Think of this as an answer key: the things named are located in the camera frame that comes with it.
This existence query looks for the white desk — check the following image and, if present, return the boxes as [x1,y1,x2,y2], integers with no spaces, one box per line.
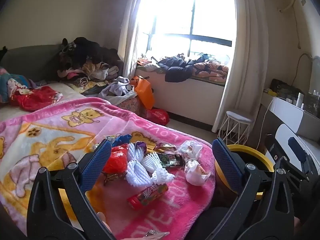
[262,89,320,137]

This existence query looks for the white bread wrapper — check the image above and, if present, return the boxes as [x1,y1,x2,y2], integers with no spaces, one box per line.
[184,159,211,187]
[177,140,203,161]

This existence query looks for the orange patterned quilt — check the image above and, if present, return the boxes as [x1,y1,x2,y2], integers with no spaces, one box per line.
[193,59,230,82]

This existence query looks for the red plastic bag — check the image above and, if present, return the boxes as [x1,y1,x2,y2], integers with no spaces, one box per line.
[102,144,128,175]

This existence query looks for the shiny brown wrapper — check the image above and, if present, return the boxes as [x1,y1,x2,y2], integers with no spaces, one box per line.
[152,142,177,153]

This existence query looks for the person's left hand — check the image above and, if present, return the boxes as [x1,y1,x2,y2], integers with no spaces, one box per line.
[97,212,170,240]

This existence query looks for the orange and white cloths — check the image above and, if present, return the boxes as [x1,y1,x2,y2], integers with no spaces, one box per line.
[136,52,163,73]

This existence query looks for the orange bag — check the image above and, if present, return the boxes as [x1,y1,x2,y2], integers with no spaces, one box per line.
[130,76,156,110]

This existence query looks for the cream bed sheet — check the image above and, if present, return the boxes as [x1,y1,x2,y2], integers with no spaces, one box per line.
[0,82,87,121]

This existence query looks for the pale lilac garment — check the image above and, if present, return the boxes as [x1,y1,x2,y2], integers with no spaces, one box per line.
[99,76,137,98]

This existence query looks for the floral fabric basket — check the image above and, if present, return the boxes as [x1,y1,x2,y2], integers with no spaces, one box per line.
[117,96,146,117]

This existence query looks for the cream curtain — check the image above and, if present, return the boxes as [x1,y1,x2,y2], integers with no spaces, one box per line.
[119,0,152,80]
[212,0,263,133]

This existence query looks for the white foam net bundle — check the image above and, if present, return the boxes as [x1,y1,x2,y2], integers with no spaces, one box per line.
[126,142,175,188]

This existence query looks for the black cable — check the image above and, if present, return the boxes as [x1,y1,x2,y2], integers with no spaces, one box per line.
[291,52,314,86]

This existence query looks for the pile of clothes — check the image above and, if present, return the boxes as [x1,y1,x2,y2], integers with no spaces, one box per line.
[56,37,125,90]

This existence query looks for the window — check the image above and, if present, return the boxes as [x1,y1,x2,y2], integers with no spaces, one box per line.
[141,0,237,57]

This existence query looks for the blue wrapper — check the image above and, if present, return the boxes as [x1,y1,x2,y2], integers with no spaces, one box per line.
[110,134,132,148]

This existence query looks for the red printed cloth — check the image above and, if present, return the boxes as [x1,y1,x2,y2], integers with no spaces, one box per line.
[10,86,63,112]

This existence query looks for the white scalloped cabinet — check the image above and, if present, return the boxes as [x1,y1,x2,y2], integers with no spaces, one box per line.
[274,124,320,179]

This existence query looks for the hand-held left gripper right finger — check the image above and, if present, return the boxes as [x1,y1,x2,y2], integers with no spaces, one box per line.
[210,137,297,240]

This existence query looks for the dark green snack wrapper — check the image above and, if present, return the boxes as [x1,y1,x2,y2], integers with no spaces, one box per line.
[157,152,186,168]

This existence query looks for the red candy tube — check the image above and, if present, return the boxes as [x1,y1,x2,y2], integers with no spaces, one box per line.
[127,183,168,210]

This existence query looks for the white wire stool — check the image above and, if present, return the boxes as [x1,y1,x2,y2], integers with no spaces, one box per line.
[217,110,254,146]

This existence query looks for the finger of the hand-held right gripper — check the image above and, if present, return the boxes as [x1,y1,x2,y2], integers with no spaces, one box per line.
[287,136,316,180]
[264,131,284,162]

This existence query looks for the dark bag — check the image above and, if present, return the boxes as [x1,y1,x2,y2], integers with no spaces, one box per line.
[271,78,298,98]

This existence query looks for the red shopping bag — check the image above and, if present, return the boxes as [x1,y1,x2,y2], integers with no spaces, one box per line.
[146,108,170,126]

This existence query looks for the grey bed headboard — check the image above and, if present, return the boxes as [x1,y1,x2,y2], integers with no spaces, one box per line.
[0,44,64,83]

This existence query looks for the pink bear printed blanket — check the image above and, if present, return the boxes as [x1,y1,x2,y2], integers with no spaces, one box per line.
[0,96,217,240]

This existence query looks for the purple wrapper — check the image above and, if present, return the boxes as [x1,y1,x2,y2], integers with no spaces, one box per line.
[134,141,148,154]

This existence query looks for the dark storage box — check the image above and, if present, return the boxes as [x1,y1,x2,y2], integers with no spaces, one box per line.
[303,92,320,118]

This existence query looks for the small brown candy wrapper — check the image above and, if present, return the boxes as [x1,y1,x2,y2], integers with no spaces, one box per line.
[103,172,127,187]

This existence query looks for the teal printed cloth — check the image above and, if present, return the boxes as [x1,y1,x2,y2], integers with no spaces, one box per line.
[0,67,31,103]

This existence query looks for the white cable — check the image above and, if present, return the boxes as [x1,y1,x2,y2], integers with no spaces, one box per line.
[257,97,274,153]

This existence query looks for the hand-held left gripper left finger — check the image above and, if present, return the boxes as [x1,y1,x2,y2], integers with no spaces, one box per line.
[26,140,117,240]

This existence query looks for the yellow rimmed black bin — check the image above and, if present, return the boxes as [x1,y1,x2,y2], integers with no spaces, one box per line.
[214,144,274,201]

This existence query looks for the dark jacket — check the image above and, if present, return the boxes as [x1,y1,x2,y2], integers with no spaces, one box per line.
[157,56,198,83]

